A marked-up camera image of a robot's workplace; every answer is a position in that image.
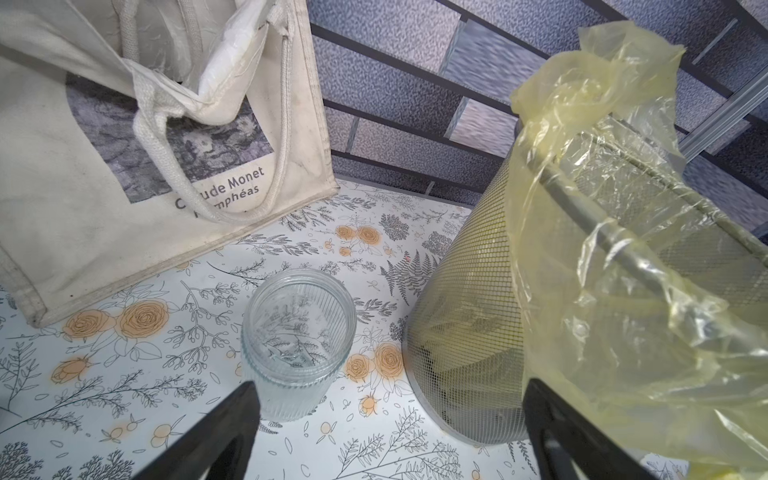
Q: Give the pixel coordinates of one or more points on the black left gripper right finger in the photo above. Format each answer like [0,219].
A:
[567,445]

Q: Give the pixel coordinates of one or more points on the yellow plastic bin liner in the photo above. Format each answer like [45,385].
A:
[643,304]

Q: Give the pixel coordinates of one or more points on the glass jar with green lid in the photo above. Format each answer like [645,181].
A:
[298,330]

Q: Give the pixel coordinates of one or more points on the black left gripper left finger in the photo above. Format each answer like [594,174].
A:
[219,446]

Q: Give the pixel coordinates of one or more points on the grey mesh waste bin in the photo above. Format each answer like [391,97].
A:
[463,344]

